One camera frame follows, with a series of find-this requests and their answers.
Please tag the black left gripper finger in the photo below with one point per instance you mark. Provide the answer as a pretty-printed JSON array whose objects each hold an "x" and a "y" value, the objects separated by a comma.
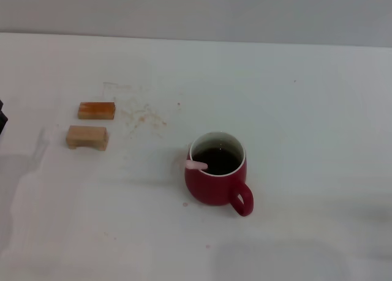
[{"x": 2, "y": 118}]

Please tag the red ceramic coffee cup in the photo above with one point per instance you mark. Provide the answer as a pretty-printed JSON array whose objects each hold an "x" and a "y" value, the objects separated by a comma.
[{"x": 208, "y": 189}]

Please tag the plain notched wooden block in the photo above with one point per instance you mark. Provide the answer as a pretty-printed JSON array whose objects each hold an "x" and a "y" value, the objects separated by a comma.
[{"x": 87, "y": 135}]

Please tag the stained wooden block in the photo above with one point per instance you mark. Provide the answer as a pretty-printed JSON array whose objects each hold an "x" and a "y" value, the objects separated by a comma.
[{"x": 96, "y": 111}]

